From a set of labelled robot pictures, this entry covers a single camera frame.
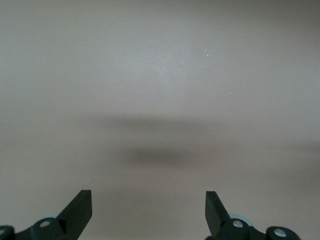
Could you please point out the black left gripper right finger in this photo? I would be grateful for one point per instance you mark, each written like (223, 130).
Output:
(220, 220)

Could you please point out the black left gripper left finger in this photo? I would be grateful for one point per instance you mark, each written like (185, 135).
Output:
(72, 217)

